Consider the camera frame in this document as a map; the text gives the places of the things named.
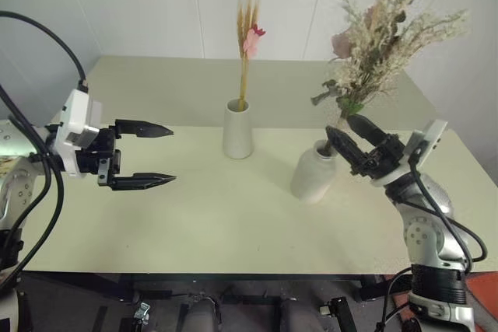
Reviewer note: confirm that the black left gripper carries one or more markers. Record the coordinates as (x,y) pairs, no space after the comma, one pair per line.
(102,155)

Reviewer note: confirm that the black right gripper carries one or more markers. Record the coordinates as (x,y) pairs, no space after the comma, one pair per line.
(383,157)

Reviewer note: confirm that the dried grass flower bouquet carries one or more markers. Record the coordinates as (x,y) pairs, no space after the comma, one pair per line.
(379,48)

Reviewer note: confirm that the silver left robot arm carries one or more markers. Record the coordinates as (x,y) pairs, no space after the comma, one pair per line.
(19,192)

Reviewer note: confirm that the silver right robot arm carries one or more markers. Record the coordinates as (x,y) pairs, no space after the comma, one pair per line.
(424,238)

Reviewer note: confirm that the round white ceramic vase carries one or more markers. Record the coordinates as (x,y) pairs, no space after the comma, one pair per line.
(313,176)

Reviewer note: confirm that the tall white ceramic vase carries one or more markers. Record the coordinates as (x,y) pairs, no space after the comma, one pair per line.
(237,133)

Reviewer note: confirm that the wheat bouquet with pink flowers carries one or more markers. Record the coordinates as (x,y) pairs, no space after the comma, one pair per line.
(246,32)

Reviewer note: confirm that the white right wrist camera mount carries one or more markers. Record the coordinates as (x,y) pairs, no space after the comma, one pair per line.
(432,137)

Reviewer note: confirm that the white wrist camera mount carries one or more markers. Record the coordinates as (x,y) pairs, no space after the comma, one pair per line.
(72,114)
(432,137)

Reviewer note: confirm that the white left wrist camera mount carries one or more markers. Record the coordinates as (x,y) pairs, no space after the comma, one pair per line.
(72,114)

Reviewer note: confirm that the black metal table frame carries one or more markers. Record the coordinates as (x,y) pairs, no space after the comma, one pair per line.
(97,283)

